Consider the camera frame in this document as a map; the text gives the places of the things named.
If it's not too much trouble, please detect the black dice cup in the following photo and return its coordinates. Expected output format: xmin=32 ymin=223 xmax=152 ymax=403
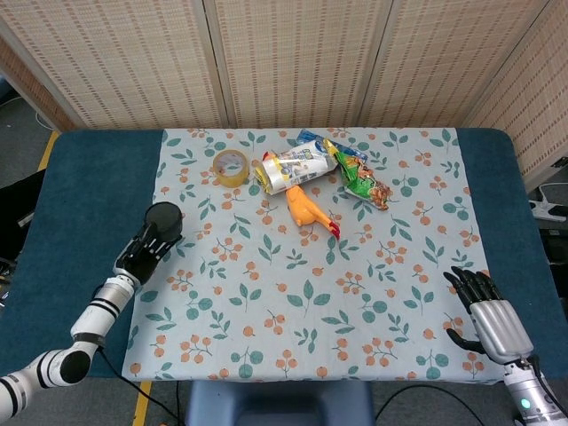
xmin=145 ymin=201 xmax=185 ymax=243

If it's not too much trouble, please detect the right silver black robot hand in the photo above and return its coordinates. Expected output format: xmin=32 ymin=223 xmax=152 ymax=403
xmin=443 ymin=265 xmax=534 ymax=364

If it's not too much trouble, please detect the floral leaf print tablecloth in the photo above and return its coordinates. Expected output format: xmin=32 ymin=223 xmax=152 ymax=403
xmin=122 ymin=127 xmax=516 ymax=385

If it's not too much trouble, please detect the orange rubber chicken toy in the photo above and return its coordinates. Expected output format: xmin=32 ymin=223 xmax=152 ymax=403
xmin=264 ymin=151 xmax=343 ymax=241

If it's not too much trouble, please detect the black floor cable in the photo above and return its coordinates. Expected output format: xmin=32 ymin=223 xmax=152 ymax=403
xmin=375 ymin=383 xmax=485 ymax=426

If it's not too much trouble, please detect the bamboo folding screen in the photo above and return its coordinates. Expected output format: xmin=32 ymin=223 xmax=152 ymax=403
xmin=0 ymin=0 xmax=568 ymax=178

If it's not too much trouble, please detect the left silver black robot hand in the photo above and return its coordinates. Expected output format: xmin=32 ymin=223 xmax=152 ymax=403
xmin=113 ymin=220 xmax=185 ymax=286

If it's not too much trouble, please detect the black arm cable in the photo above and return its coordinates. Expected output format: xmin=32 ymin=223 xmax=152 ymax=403
xmin=95 ymin=345 xmax=178 ymax=426

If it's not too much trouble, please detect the yellow clear tape roll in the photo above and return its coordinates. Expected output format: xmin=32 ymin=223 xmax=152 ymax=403
xmin=211 ymin=149 xmax=249 ymax=189

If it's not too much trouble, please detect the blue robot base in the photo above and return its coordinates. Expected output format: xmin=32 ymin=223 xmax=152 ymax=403
xmin=185 ymin=380 xmax=376 ymax=426

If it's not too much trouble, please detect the blue snack packet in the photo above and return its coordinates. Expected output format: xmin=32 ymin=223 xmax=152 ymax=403
xmin=296 ymin=129 xmax=368 ymax=163

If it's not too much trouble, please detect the white trash bag roll pack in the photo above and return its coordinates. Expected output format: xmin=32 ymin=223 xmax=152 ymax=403
xmin=252 ymin=140 xmax=341 ymax=195

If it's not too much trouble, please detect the green snack bag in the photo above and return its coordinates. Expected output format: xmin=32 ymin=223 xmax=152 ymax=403
xmin=323 ymin=138 xmax=394 ymax=212

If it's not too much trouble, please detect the dark blue felt table cover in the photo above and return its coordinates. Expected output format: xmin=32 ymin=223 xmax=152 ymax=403
xmin=0 ymin=128 xmax=558 ymax=381

